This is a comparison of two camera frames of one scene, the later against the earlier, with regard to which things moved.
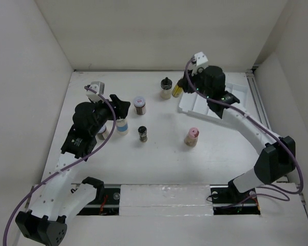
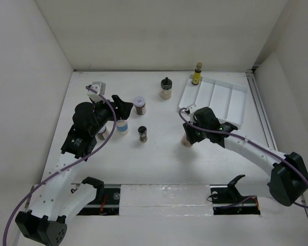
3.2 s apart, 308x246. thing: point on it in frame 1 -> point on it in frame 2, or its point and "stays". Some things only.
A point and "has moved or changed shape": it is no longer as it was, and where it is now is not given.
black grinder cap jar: (166, 84) stays
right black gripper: (200, 72) -> (191, 135)
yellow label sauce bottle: (177, 90) has moved or changed shape
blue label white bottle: (122, 126) stays
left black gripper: (121, 105) stays
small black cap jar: (142, 131) stays
